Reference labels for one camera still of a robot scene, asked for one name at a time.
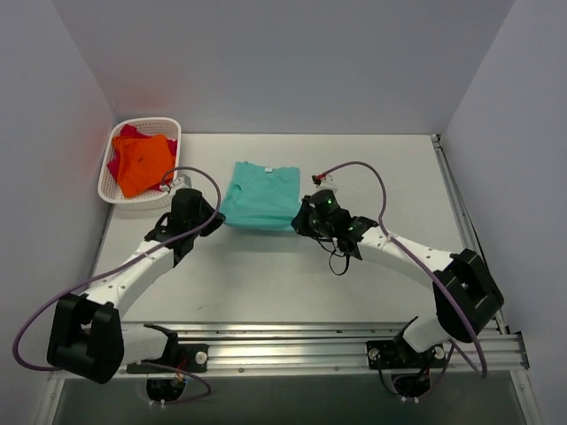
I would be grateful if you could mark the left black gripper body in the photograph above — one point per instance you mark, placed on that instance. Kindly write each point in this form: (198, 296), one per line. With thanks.
(208, 217)

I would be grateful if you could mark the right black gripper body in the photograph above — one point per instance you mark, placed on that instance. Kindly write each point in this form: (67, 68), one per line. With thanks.
(302, 220)

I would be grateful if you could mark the teal t shirt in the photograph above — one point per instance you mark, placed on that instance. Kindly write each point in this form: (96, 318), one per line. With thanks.
(262, 197)

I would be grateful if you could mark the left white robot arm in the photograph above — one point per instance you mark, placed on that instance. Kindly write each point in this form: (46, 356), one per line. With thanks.
(87, 336)

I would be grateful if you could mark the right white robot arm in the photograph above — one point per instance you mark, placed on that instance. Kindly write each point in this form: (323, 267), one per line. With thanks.
(466, 296)

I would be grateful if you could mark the orange t shirt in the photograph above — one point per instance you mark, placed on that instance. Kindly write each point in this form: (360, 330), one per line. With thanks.
(143, 162)

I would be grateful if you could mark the white plastic basket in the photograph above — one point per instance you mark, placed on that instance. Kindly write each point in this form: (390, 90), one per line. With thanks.
(109, 190)

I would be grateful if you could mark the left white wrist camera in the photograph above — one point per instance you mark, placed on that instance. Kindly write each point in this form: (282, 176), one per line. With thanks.
(182, 181)

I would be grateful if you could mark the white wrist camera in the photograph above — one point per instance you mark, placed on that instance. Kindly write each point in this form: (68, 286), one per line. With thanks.
(182, 181)
(324, 182)

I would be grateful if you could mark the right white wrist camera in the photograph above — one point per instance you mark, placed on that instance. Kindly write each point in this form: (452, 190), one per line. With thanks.
(324, 182)

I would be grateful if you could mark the right side aluminium rail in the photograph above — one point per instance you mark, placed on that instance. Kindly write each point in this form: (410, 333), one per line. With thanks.
(466, 228)

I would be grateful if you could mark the front aluminium rail frame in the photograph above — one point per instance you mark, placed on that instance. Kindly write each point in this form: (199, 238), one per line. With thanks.
(295, 349)

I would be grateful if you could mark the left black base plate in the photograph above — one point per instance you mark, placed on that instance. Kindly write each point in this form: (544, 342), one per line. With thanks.
(188, 357)

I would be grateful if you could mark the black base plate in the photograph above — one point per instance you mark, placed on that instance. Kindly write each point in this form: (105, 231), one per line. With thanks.
(188, 357)
(397, 354)

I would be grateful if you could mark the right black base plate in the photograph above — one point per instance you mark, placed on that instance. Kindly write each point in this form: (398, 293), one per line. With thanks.
(397, 354)

